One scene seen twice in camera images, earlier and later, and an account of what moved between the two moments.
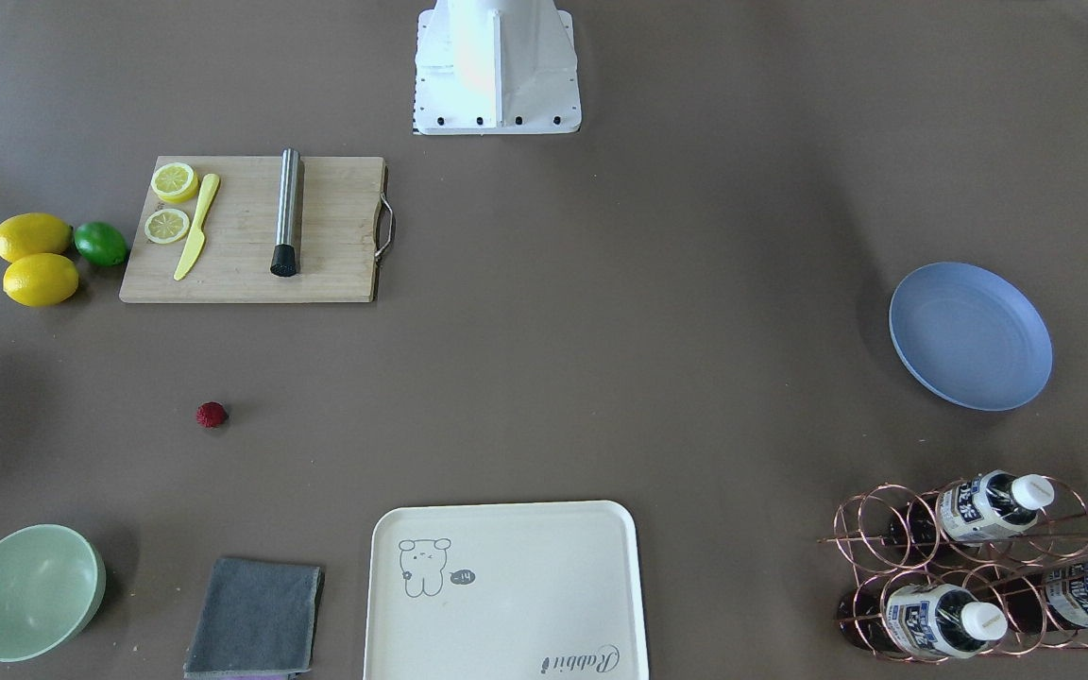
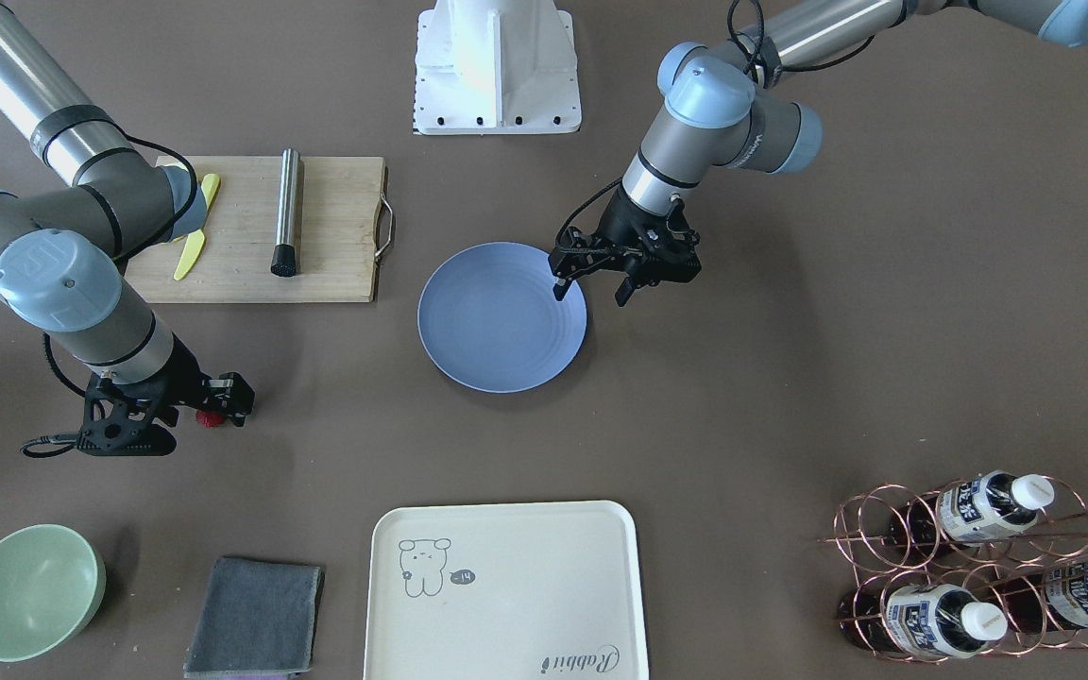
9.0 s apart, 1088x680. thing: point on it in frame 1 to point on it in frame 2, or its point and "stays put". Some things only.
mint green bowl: x=29 y=591 stays put
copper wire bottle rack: x=980 y=566 stays put
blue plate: x=970 y=336 to x=489 y=320
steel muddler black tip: x=284 y=256 stays put
